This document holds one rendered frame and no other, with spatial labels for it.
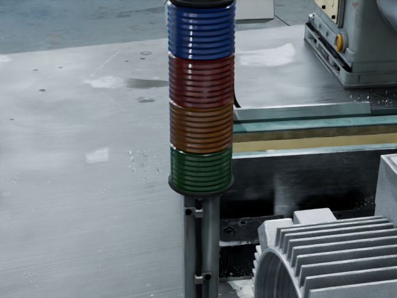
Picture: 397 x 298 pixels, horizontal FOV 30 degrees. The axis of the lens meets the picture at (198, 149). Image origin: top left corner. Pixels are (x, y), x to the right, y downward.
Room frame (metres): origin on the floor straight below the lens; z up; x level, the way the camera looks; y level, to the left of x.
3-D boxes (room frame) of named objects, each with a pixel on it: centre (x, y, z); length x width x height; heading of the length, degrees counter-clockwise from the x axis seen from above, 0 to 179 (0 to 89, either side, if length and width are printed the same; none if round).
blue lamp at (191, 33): (0.63, 0.00, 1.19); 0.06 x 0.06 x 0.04
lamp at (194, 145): (0.63, 0.00, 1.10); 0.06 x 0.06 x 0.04
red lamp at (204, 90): (0.63, 0.00, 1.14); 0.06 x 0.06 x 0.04
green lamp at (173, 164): (0.63, 0.00, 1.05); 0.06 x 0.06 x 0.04
